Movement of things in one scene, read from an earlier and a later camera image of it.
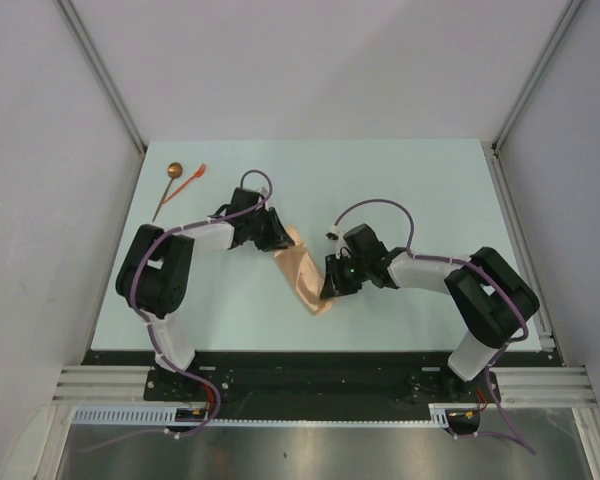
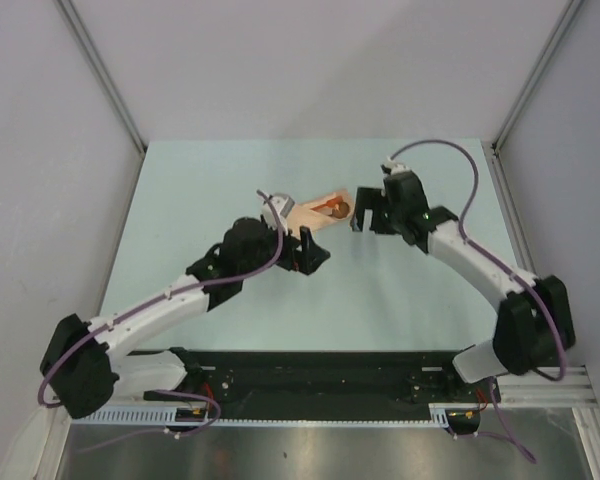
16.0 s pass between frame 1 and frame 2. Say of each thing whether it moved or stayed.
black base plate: stayed
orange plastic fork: moved
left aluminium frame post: stayed
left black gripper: moved
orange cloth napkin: moved
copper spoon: moved
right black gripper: moved
